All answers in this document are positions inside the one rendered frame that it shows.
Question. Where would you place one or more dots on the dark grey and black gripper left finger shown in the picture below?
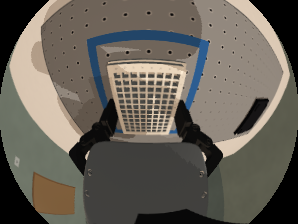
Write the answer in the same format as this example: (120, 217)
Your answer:
(101, 131)

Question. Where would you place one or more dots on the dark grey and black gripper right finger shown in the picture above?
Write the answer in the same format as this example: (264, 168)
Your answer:
(191, 133)

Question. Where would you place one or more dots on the blue tape outline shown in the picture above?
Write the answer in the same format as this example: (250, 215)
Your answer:
(147, 35)

